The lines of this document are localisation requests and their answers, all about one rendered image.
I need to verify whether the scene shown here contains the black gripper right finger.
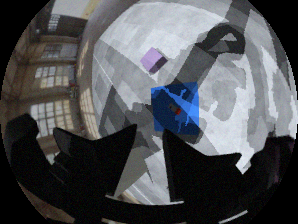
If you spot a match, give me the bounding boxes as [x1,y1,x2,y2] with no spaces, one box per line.
[162,128,242,202]

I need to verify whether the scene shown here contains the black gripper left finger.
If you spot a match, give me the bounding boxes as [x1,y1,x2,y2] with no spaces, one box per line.
[53,124,137,197]

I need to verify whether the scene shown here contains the blue translucent square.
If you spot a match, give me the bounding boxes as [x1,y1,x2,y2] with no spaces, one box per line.
[150,81,200,136]

